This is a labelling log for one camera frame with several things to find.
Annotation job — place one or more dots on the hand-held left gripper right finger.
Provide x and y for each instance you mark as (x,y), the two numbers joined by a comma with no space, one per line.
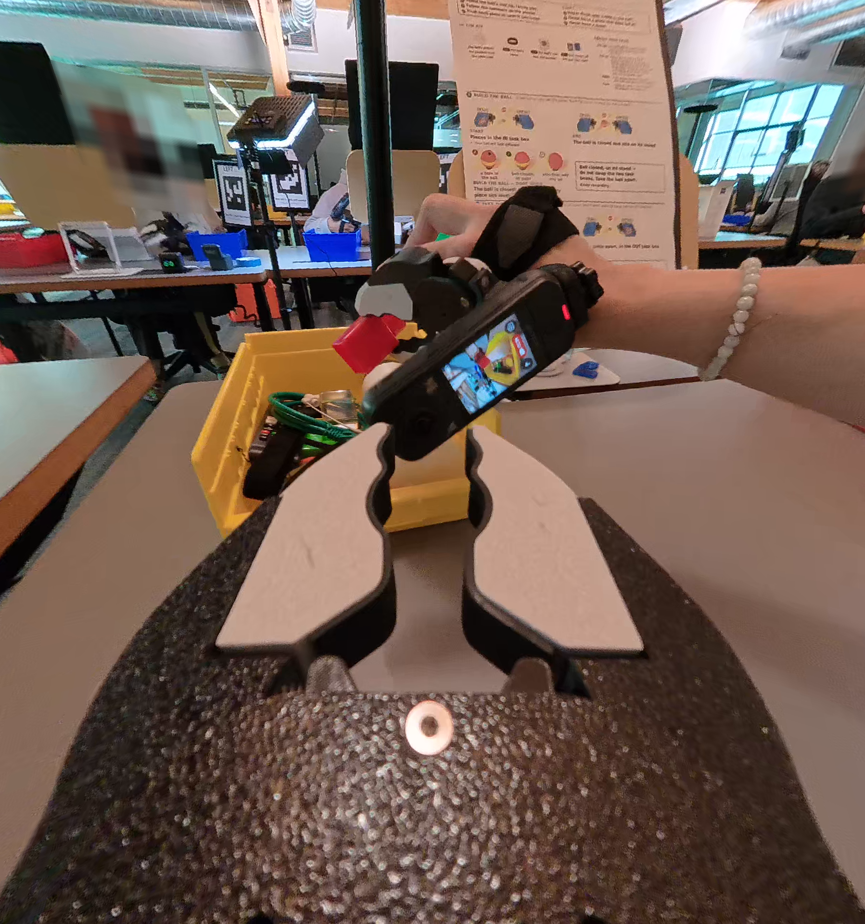
(548,571)

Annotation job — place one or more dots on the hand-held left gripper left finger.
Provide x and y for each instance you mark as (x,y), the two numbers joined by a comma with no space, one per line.
(303,571)

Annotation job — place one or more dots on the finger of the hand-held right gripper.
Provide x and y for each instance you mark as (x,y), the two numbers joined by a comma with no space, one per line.
(382,301)
(379,378)

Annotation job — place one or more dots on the red plastic block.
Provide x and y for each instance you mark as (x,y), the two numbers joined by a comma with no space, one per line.
(368,344)

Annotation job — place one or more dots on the yellow plastic bin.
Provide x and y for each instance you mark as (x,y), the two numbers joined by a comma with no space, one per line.
(231,477)

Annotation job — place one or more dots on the person's right forearm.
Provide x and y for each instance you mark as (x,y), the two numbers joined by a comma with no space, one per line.
(822,340)

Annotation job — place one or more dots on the person's right hand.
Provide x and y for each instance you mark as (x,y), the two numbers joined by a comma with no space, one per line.
(649,311)

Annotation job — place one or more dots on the blue plastic bin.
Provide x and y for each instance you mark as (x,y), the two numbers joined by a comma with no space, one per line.
(216,243)
(332,246)

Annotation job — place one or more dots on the black remote control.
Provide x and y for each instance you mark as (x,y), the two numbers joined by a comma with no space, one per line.
(267,465)

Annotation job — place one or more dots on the black white marker sign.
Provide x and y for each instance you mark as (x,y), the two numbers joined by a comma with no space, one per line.
(290,185)
(234,192)

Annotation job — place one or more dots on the black vertical pole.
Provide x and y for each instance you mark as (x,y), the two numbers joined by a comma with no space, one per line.
(372,130)

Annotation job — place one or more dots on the small blue plastic piece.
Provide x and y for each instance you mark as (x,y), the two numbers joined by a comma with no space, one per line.
(586,370)

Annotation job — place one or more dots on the LED light panel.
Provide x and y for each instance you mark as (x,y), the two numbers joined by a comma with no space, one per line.
(274,127)

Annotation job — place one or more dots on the printed instruction sheet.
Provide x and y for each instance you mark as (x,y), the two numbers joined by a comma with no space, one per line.
(548,116)

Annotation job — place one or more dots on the wood-edged work table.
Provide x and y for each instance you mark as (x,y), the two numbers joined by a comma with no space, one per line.
(29,433)

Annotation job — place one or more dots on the red plastic bin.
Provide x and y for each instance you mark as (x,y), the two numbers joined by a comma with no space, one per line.
(21,250)

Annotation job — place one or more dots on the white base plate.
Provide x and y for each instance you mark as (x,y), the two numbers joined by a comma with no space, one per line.
(649,373)

